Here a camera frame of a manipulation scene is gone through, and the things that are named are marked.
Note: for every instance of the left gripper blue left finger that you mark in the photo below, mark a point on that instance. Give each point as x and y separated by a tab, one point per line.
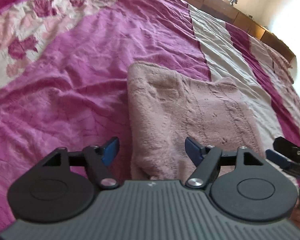
98	159

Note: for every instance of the magenta striped bedspread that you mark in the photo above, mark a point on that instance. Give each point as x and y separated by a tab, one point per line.
63	75

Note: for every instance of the small metal figurine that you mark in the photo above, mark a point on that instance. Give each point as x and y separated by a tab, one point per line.
232	2

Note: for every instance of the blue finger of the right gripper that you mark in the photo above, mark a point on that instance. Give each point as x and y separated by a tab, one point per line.
281	144
277	158

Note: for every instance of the long wooden drawer cabinet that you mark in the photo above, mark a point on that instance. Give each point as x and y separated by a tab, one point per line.
222	9

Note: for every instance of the person's right hand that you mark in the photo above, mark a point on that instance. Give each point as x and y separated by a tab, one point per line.
295	216

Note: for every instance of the pink knitted cardigan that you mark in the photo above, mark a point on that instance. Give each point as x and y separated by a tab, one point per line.
166	107

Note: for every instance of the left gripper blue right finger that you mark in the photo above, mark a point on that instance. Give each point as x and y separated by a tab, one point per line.
206	159

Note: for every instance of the pink frilled pillow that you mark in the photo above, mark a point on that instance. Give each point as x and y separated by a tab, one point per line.
280	65

